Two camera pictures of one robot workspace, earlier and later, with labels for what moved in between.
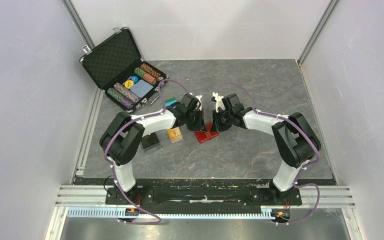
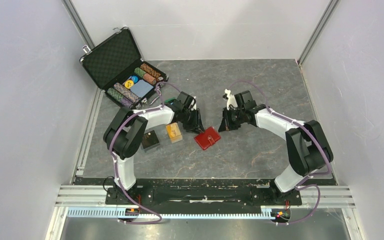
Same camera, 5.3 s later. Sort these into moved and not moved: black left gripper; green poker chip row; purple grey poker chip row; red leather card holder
Moved: red leather card holder
Not moved: green poker chip row; black left gripper; purple grey poker chip row
